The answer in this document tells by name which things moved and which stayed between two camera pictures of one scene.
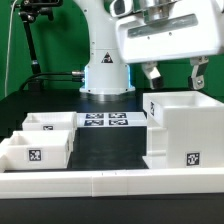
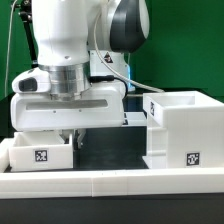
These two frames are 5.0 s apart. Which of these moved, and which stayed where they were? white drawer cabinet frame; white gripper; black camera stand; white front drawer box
Moved: white gripper
Stayed: white drawer cabinet frame; black camera stand; white front drawer box
